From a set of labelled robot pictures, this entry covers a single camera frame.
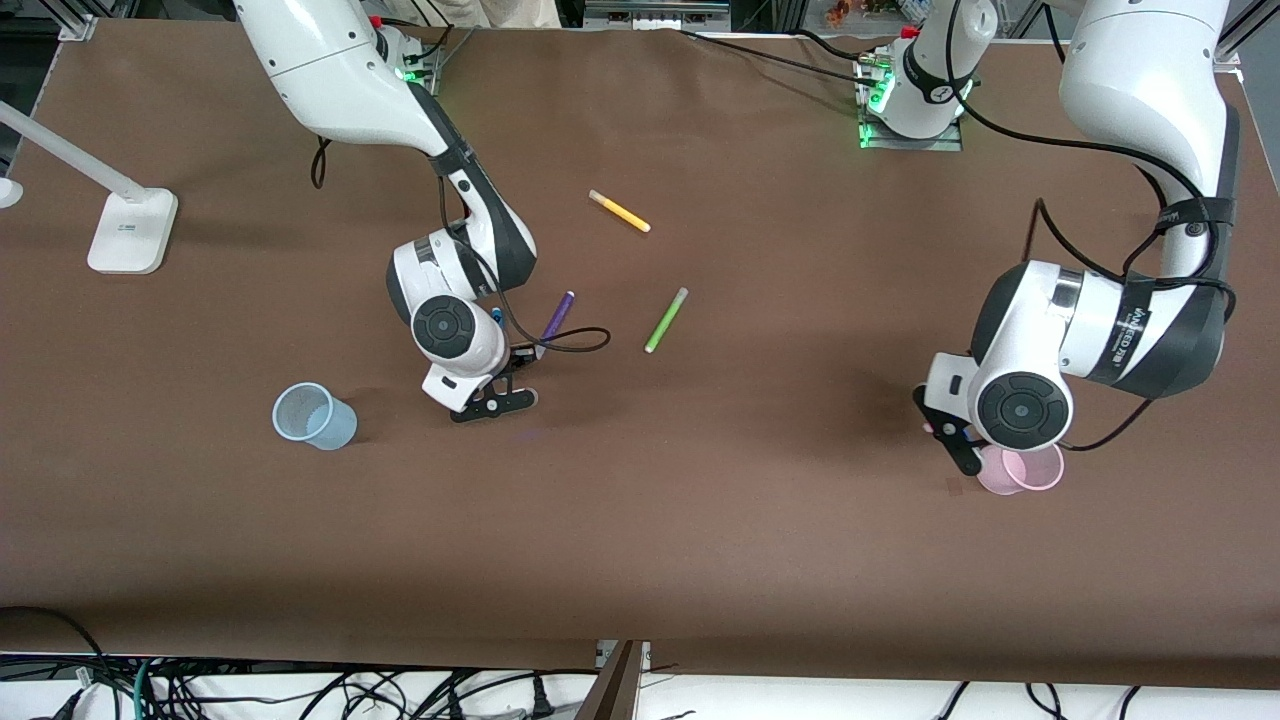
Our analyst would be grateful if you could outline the black floor cable bundle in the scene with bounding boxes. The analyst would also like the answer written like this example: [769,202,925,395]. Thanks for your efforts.
[150,666,601,720]

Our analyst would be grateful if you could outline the white stand with pole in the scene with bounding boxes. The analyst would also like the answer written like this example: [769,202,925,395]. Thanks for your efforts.
[0,100,180,276]

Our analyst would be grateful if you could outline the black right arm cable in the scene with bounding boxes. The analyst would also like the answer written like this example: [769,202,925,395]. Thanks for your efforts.
[308,135,613,357]

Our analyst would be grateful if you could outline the green marker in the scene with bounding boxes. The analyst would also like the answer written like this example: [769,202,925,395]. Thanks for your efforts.
[643,287,690,355]

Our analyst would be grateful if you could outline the purple marker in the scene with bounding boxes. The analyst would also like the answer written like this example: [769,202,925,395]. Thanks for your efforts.
[540,290,577,347]

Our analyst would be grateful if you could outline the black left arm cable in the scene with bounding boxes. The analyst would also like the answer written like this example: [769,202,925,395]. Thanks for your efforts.
[940,0,1241,453]

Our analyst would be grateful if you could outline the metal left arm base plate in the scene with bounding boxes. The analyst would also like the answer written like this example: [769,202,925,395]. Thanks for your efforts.
[856,45,965,153]

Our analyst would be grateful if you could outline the person in beige clothing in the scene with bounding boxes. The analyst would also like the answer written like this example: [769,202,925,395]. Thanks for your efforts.
[430,0,563,29]

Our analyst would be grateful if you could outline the yellow marker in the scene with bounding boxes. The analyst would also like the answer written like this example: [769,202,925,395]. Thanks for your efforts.
[588,189,652,234]

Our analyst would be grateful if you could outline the aluminium frame profile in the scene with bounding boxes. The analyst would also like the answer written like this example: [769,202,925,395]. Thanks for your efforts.
[55,0,103,43]

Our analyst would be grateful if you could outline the wooden table beam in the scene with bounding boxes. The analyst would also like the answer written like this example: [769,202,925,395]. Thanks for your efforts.
[575,640,652,720]

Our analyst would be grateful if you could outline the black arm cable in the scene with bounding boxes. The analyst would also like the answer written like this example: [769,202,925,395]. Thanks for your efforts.
[308,135,613,357]
[940,0,1241,453]

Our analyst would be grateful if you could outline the black looped floor cable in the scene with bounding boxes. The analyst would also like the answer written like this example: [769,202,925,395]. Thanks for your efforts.
[0,604,116,720]

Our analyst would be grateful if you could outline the pink mesh cup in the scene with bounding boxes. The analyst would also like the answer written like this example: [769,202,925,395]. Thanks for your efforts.
[975,444,1066,497]

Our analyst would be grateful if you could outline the blue mesh cup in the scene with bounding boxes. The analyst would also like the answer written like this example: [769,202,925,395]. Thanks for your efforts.
[272,382,359,452]

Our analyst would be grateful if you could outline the black hanging cables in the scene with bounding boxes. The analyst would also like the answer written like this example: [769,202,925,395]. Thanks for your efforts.
[932,682,1143,720]

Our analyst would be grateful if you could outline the black cable on table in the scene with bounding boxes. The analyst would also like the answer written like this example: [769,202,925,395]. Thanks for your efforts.
[680,28,883,89]

